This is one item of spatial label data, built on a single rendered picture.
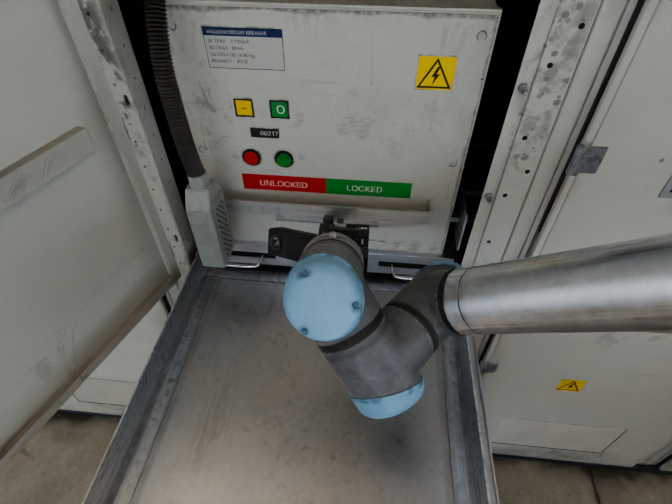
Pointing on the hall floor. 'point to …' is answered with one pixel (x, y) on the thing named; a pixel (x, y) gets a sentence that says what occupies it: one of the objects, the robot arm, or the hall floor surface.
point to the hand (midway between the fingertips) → (330, 231)
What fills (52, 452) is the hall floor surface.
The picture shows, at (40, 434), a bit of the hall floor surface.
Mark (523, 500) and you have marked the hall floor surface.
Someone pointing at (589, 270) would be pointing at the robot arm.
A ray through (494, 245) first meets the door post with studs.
